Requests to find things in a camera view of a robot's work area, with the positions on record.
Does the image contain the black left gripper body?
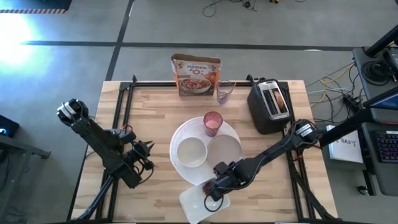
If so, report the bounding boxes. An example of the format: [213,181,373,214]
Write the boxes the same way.
[124,143,155,171]

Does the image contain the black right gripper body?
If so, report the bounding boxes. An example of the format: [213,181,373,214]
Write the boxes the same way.
[205,161,249,203]

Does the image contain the small grey plate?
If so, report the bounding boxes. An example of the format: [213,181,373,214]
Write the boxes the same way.
[206,134,243,171]

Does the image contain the white ceramic bowl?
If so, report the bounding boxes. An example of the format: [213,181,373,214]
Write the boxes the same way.
[176,137,208,168]

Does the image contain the white plastic bin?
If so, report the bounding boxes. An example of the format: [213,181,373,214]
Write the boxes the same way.
[179,183,231,224]

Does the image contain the red plastic tumbler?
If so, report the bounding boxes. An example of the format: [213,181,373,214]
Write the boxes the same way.
[203,111,224,138]

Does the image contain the pumpkin cereal box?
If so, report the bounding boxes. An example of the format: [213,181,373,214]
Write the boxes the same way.
[170,52,221,97]

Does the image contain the toast slice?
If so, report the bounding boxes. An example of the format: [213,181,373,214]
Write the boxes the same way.
[273,90,285,110]

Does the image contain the white round woven placemat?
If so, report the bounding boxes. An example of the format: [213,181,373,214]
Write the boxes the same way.
[169,116,243,187]

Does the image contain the black toaster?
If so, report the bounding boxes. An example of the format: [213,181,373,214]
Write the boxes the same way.
[247,77,293,135]

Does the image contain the clear glass tumbler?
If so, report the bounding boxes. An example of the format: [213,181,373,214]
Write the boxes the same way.
[216,80,236,105]

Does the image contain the grey metal cart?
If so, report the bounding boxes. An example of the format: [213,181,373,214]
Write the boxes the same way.
[0,133,52,224]

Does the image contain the white notebook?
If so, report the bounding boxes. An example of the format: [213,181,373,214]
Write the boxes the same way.
[326,124,364,164]

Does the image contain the black slanted beam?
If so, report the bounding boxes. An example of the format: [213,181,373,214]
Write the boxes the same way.
[319,105,398,147]

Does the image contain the black box with blue light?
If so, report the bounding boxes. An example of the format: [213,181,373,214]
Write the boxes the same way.
[0,114,20,147]

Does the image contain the black power strip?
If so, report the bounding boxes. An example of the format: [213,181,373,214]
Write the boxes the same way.
[341,93,363,111]

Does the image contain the grey desk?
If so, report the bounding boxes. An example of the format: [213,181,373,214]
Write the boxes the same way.
[353,46,398,197]

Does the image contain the black keyboard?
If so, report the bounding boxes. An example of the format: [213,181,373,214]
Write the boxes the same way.
[374,129,398,164]

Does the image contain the laptop with blue screen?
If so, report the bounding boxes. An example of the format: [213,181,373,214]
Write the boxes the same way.
[362,86,398,124]

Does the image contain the hazard striped floor mat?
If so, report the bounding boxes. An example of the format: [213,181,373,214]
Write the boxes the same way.
[0,0,73,14]

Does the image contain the black cylindrical pole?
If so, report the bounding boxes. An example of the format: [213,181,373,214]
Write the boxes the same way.
[365,24,398,58]

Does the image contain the black aluminium table frame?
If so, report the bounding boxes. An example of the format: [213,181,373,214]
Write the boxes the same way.
[67,74,343,224]

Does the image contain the black toaster cord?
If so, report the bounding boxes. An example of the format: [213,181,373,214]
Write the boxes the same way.
[245,73,265,82]

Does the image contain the black floor cables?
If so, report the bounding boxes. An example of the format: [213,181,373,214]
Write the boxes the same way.
[201,0,259,18]

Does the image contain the coiled black cable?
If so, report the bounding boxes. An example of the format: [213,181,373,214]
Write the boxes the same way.
[361,60,392,86]

